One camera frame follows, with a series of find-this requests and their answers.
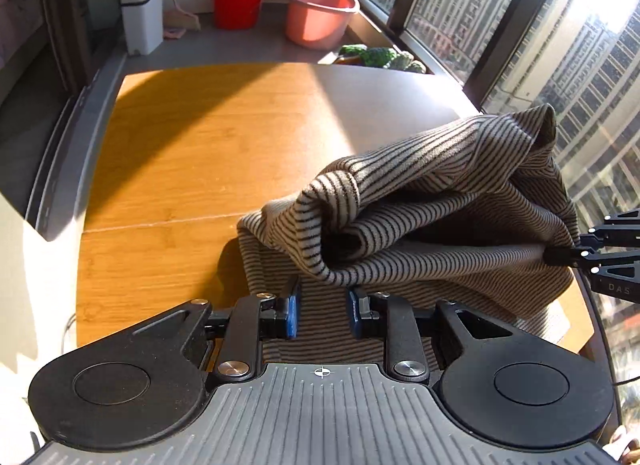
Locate striped beige knit garment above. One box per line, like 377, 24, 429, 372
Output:
238, 104, 579, 363

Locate person's right hand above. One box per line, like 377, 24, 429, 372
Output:
603, 424, 640, 465

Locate white trash bin black lid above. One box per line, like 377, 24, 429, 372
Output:
120, 0, 163, 57

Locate broom with pink dustpan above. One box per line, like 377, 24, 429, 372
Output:
163, 0, 201, 40

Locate pink plastic basin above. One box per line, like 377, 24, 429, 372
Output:
285, 0, 360, 50

